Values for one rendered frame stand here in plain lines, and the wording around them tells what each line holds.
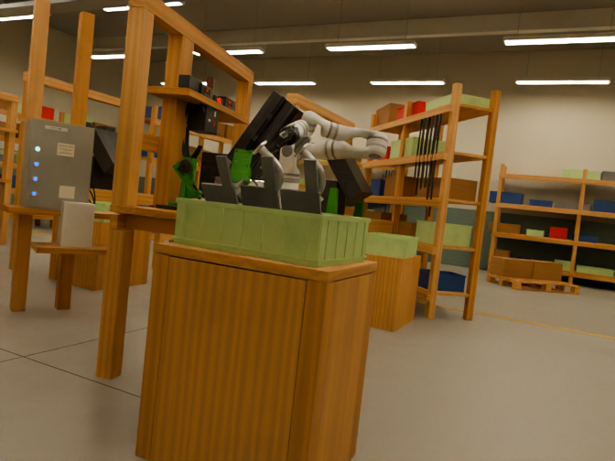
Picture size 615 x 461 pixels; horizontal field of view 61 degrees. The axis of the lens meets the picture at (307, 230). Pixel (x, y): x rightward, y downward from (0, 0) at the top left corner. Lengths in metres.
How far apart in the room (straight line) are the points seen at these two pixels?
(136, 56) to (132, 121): 0.32
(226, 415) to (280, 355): 0.30
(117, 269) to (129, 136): 0.66
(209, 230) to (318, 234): 0.44
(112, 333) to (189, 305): 1.01
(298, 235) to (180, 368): 0.64
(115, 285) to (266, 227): 1.22
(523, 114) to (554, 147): 0.92
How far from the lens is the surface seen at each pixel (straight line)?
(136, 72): 2.78
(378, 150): 2.23
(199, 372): 1.89
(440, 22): 10.38
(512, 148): 11.71
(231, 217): 1.82
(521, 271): 9.35
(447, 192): 5.23
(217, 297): 1.80
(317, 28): 11.21
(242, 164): 3.13
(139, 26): 2.83
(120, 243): 2.74
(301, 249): 1.67
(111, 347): 2.84
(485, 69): 12.14
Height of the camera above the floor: 0.99
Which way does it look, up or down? 3 degrees down
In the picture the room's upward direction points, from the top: 6 degrees clockwise
